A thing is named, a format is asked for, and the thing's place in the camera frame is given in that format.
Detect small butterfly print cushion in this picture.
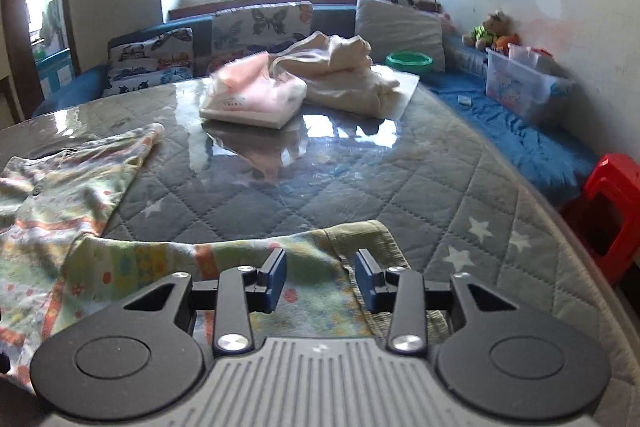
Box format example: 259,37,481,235
107,27,195,96

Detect grey quilted table cover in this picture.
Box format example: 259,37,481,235
0,74,640,408

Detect large butterfly print cushion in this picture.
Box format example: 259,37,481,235
211,2,315,55

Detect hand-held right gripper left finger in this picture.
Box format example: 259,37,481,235
107,248,288,356

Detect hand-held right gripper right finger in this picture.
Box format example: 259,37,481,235
354,248,533,356

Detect dark wooden door frame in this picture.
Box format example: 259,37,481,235
0,0,81,122

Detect brown teddy bear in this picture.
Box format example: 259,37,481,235
462,9,511,50

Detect grey pillow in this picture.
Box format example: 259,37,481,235
355,0,446,72

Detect clear plastic storage box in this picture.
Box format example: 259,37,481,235
485,44,576,125

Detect blue sofa blanket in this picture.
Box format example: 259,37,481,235
425,42,601,208

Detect green patterned garment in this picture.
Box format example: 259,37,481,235
0,123,448,393

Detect green bowl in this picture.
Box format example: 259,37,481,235
385,51,433,72

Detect blue sofa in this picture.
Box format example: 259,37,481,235
32,2,601,208

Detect hanging clothes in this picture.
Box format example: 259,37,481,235
40,0,66,45

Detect red plastic stool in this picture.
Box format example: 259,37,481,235
560,153,640,288

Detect pink garment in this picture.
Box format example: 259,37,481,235
199,54,307,130

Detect blue cabinet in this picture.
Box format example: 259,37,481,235
32,47,76,100

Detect cream garment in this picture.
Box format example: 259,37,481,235
270,32,401,118

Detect white board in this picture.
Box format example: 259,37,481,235
372,64,421,120

